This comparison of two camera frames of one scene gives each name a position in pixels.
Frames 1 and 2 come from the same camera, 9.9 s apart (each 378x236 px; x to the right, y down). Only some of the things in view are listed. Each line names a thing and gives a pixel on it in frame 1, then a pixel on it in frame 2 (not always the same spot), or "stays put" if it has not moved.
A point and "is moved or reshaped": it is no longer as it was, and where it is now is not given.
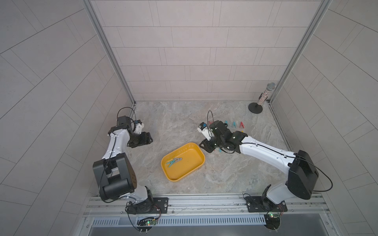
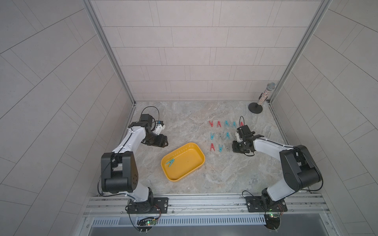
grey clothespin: [177, 159] is moved or reshaped
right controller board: [272, 221] stays put
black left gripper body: [139, 139] → [154, 139]
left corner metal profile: [94, 15] stays put
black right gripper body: [214, 141] → [239, 147]
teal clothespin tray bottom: [170, 163] stays put
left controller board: [145, 224] stays put
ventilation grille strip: [188, 221] stays put
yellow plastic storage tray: [192, 158] stays put
